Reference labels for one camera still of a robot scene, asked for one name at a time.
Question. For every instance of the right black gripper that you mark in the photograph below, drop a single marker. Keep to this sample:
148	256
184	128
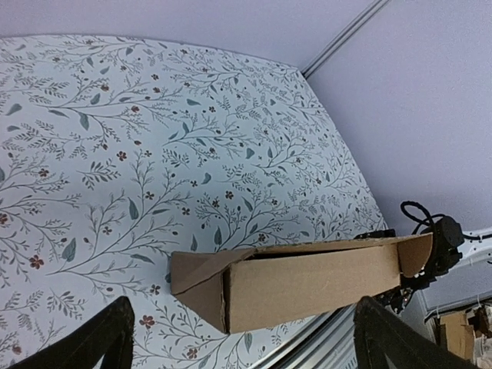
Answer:
447	237

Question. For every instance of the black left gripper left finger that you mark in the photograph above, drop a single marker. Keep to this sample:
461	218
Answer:
105	339

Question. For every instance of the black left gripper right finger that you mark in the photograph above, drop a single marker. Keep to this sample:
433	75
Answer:
381	338

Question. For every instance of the brown cardboard box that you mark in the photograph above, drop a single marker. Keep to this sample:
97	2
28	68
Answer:
253	288

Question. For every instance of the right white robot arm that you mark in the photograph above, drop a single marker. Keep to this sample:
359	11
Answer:
469	246

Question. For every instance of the brown cardboard pile outside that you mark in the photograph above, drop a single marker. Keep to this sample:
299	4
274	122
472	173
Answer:
467	334

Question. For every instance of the floral patterned table mat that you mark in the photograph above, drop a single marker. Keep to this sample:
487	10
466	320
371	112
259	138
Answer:
117	151

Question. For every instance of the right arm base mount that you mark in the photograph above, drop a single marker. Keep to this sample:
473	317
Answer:
396	299

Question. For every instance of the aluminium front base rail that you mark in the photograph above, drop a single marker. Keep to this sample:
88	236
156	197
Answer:
327	341

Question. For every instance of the right aluminium corner post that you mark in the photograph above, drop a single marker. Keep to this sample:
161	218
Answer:
343	36

